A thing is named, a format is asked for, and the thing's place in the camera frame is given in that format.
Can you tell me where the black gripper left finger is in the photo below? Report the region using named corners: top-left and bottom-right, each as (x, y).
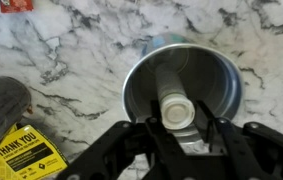
top-left (55, 99), bottom-right (187, 180)

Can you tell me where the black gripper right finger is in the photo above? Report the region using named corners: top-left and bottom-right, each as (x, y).
top-left (195, 99), bottom-right (283, 180)

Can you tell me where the small white medicine bottle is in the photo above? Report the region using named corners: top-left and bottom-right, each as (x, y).
top-left (153, 61), bottom-right (197, 131)

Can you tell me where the metallic cup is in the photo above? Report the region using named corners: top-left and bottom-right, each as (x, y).
top-left (121, 33), bottom-right (246, 148)

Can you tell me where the dark filled plastic cup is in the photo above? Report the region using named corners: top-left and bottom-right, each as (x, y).
top-left (0, 76), bottom-right (33, 158)

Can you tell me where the yellow thank you card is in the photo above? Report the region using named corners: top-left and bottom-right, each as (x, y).
top-left (0, 123), bottom-right (70, 180)

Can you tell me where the small red packet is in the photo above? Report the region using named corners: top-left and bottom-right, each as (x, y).
top-left (0, 0), bottom-right (35, 14)

